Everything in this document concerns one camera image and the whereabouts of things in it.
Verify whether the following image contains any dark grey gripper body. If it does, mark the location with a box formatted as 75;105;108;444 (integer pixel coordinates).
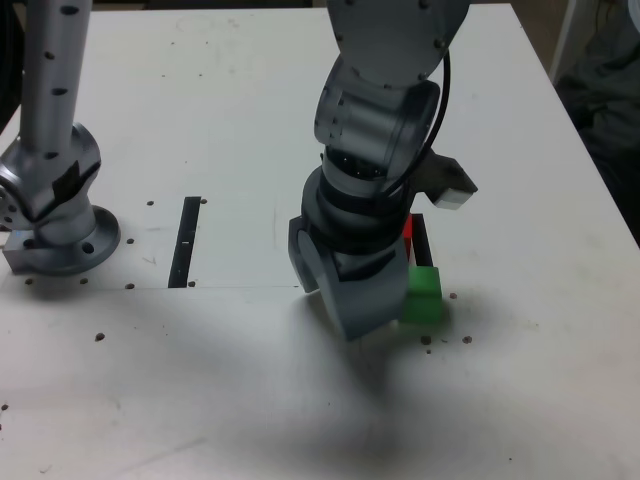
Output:
330;242;401;280

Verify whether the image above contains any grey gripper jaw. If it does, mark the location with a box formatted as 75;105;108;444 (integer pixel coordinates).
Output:
288;215;314;293
298;232;412;343

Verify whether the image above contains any green cube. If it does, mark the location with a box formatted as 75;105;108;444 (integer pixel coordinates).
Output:
399;266;444;325

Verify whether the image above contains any red cube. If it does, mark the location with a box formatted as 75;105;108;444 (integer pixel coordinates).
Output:
403;214;417;264

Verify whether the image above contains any black tape square outline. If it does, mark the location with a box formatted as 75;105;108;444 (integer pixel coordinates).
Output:
412;213;435;269

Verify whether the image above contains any black tape strip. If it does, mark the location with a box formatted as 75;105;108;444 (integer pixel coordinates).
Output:
168;196;202;290

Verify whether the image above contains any dark grey fabric bundle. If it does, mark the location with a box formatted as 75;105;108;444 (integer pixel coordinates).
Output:
554;0;640;246

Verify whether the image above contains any wrist camera on grey bracket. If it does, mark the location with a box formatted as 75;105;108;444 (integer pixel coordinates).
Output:
413;149;479;212

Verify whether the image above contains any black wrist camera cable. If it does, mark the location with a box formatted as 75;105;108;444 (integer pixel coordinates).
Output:
372;47;452;211

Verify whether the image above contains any white frame post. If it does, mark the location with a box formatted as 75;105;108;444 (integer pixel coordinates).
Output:
548;0;577;85

